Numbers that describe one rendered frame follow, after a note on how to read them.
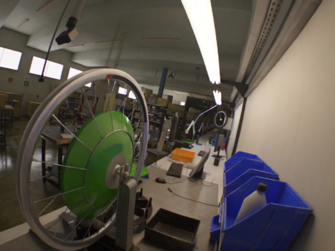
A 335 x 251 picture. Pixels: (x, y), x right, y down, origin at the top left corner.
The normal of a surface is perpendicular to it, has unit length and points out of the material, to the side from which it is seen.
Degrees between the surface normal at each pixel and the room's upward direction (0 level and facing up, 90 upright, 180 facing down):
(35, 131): 90
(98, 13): 90
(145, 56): 90
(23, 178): 90
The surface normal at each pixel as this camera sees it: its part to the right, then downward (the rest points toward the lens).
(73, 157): 0.79, 0.04
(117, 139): 0.96, 0.03
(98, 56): -0.33, 0.00
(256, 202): -0.40, -0.58
